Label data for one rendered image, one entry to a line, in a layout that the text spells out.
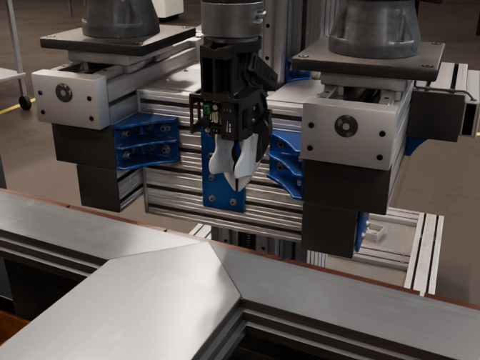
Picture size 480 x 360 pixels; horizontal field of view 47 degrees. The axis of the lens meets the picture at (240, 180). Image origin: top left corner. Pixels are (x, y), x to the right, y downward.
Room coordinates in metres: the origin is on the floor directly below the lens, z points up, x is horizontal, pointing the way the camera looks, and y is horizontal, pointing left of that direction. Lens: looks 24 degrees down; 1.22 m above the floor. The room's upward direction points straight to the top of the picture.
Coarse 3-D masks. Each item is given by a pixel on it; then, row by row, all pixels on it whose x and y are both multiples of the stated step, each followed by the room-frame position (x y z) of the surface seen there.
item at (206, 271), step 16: (128, 256) 0.60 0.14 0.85; (144, 256) 0.60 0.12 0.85; (160, 256) 0.60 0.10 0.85; (176, 256) 0.60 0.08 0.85; (192, 256) 0.60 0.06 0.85; (208, 256) 0.60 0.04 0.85; (160, 272) 0.56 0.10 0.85; (176, 272) 0.56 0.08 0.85; (192, 272) 0.56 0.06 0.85; (208, 272) 0.56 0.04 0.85; (224, 272) 0.56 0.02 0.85; (224, 288) 0.53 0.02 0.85
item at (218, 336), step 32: (32, 256) 0.63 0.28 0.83; (64, 256) 0.62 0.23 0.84; (224, 320) 0.48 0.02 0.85; (256, 320) 0.50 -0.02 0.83; (288, 320) 0.49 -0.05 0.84; (224, 352) 0.45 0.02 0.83; (320, 352) 0.46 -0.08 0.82; (352, 352) 0.45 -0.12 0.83; (384, 352) 0.44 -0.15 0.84; (416, 352) 0.43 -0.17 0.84
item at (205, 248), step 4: (192, 244) 0.63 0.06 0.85; (196, 244) 0.63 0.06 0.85; (200, 244) 0.63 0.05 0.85; (204, 244) 0.63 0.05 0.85; (208, 244) 0.63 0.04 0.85; (180, 248) 0.62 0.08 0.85; (184, 248) 0.62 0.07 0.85; (188, 248) 0.62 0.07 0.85; (192, 248) 0.62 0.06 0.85; (196, 248) 0.62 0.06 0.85; (200, 248) 0.62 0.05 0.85; (204, 248) 0.62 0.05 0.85; (208, 248) 0.62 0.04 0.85; (212, 248) 0.62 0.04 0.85; (196, 252) 0.61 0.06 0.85; (200, 252) 0.61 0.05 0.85; (204, 252) 0.61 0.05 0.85; (208, 252) 0.61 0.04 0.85; (212, 252) 0.61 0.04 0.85; (216, 256) 0.60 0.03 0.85
